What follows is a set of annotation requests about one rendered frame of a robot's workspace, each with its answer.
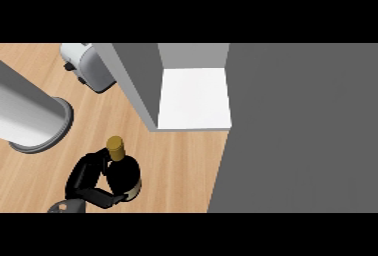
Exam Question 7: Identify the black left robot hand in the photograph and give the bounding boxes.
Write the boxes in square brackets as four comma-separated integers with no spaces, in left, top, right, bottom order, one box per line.
[63,147,130,210]

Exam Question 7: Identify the black wine bottle gold cap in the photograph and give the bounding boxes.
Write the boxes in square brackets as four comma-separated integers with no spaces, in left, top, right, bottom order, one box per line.
[104,135,143,203]

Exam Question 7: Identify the grey open cabinet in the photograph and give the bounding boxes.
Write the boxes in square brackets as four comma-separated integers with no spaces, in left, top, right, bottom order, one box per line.
[91,43,233,133]

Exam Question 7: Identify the dark grey cabinet door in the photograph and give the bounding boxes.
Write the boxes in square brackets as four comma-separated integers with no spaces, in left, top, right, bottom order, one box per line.
[206,43,378,214]

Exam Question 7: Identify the large grey cylinder appliance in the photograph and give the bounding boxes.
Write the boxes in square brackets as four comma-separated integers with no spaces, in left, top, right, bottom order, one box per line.
[0,59,75,155]

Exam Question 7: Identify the white toaster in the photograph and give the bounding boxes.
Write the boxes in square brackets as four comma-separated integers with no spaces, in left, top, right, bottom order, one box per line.
[59,43,118,94]

